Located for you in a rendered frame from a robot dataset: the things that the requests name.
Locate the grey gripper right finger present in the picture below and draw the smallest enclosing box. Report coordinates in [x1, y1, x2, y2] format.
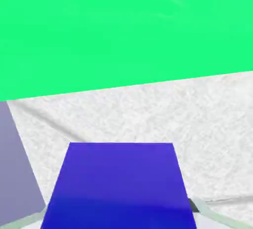
[188, 197, 244, 229]

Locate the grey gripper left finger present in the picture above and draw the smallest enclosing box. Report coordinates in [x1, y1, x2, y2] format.
[0, 205, 48, 229]

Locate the small blue cube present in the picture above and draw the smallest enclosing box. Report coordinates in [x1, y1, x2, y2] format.
[40, 142, 198, 229]

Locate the large green box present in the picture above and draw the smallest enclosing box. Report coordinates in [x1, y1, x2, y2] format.
[0, 0, 253, 103]

